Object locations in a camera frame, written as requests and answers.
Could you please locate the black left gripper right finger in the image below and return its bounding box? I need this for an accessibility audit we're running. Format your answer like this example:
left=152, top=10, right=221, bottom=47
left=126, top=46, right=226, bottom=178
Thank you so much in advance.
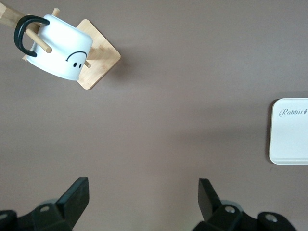
left=192, top=178, right=295, bottom=231

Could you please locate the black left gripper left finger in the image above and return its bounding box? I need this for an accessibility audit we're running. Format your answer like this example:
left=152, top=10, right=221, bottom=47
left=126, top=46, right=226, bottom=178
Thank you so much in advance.
left=0, top=177, right=90, bottom=231

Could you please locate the white smiley cup black handle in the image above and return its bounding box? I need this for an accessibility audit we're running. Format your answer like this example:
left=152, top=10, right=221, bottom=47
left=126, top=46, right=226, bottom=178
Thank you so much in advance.
left=13, top=14, right=94, bottom=81

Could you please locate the wooden cup rack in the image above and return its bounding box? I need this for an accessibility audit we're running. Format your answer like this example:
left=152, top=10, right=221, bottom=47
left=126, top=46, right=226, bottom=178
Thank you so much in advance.
left=0, top=0, right=121, bottom=90

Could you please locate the beige rectangular tray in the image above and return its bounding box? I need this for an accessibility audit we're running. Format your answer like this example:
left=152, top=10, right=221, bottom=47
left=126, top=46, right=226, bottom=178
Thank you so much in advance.
left=268, top=98, right=308, bottom=165

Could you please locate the brown table mat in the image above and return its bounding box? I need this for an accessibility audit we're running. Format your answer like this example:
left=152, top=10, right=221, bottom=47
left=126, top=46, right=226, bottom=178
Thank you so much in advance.
left=0, top=0, right=308, bottom=231

